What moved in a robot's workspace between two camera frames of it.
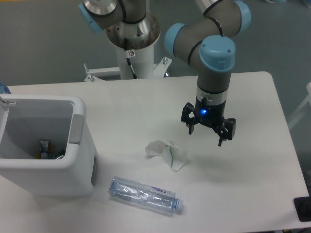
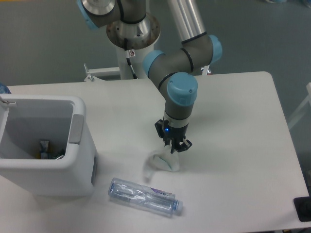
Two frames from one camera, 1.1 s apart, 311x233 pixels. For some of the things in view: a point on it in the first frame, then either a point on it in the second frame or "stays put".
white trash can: [26, 119] stays put
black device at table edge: [302, 206] stays put
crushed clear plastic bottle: [145, 196] stays put
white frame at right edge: [308, 99] stays put
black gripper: [211, 115] to [164, 129]
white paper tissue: [176, 156] to [162, 159]
